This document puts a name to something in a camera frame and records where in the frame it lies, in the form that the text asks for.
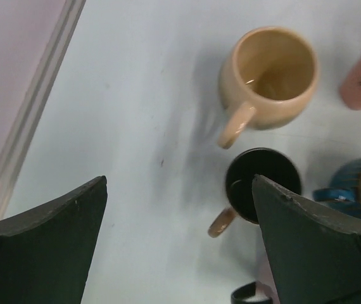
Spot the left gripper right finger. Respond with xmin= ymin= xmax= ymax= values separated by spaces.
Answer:
xmin=252 ymin=175 xmax=361 ymax=303

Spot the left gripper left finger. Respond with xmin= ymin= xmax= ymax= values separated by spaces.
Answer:
xmin=0 ymin=176 xmax=108 ymax=303

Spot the mauve mug black handle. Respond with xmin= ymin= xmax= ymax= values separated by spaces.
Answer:
xmin=230 ymin=253 xmax=279 ymax=304

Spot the dark blue mug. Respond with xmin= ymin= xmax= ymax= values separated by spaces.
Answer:
xmin=313 ymin=158 xmax=361 ymax=219

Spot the brown mug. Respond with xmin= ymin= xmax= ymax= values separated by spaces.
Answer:
xmin=208 ymin=148 xmax=303 ymax=238

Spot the beige round mug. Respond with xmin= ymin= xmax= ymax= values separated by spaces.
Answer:
xmin=218 ymin=27 xmax=319 ymax=149

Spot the aluminium frame rail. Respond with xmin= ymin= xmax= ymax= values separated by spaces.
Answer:
xmin=0 ymin=1 xmax=85 ymax=220

